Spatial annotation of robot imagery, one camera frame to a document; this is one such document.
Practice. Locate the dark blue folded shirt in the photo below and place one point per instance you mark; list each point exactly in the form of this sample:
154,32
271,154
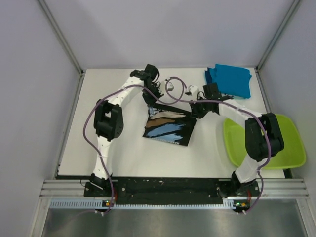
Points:
210,75

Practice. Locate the light teal folded shirt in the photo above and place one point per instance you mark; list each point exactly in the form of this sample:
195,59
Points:
235,97

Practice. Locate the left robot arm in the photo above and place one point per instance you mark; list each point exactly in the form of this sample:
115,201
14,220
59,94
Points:
108,117

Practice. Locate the light blue cable duct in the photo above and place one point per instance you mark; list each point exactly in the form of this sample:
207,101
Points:
103,205

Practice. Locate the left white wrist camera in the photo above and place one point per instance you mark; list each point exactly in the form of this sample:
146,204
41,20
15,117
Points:
168,85

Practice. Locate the top blue folded shirt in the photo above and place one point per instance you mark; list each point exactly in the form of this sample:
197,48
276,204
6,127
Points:
232,80

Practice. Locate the aluminium frame post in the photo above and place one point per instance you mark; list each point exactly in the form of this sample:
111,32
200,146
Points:
277,35
60,36

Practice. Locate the green plastic basin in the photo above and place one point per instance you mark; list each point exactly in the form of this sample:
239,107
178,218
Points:
292,156

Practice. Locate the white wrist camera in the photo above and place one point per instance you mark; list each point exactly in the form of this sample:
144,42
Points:
192,90
168,85

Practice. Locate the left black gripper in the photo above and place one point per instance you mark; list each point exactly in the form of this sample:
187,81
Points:
150,101

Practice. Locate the black t shirt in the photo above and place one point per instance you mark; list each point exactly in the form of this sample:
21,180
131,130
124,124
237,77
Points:
169,124

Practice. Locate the right aluminium frame post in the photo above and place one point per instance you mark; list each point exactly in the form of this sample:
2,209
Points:
277,35

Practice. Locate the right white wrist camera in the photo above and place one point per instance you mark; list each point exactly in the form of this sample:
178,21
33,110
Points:
192,90

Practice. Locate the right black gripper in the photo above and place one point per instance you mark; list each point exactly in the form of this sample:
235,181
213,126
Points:
195,111

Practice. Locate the left aluminium frame post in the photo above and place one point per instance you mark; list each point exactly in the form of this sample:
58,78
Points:
60,36

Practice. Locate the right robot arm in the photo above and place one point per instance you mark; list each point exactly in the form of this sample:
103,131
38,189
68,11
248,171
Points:
262,134

